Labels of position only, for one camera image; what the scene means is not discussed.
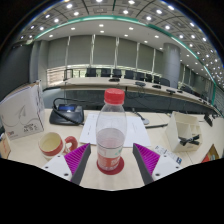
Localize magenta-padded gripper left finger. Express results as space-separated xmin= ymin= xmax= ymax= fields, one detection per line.
xmin=41 ymin=142 xmax=92 ymax=186

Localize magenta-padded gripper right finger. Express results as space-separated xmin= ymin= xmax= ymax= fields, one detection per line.
xmin=132 ymin=142 xmax=184 ymax=186

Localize clear red-capped water bottle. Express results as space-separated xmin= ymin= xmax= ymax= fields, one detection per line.
xmin=95 ymin=88 xmax=128 ymax=172

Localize white remote control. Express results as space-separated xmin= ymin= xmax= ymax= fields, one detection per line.
xmin=153 ymin=145 xmax=183 ymax=166

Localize red floral ceramic mug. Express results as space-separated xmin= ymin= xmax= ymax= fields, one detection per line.
xmin=37 ymin=131 xmax=79 ymax=161

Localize flat round red coaster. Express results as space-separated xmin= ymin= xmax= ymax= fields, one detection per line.
xmin=96 ymin=156 xmax=125 ymax=176

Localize white printed paper sheet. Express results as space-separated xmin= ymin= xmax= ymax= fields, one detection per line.
xmin=78 ymin=113 xmax=153 ymax=148

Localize black pen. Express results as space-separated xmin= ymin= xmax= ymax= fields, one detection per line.
xmin=145 ymin=123 xmax=169 ymax=130

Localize black binder clip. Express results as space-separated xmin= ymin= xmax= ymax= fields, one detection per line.
xmin=178 ymin=134 xmax=201 ymax=147

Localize white desk organizer box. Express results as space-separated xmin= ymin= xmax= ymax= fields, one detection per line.
xmin=164 ymin=111 xmax=203 ymax=153

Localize white cardboard paper carton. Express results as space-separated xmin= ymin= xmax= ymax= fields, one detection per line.
xmin=0 ymin=81 xmax=46 ymax=141

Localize long curved conference desk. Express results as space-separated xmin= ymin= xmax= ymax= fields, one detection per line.
xmin=43 ymin=76 xmax=218 ymax=115

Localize row of black office chairs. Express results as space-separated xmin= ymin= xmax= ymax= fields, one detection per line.
xmin=63 ymin=67 xmax=201 ymax=95

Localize ceiling lights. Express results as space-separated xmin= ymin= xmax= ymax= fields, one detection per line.
xmin=19 ymin=0 xmax=224 ymax=82

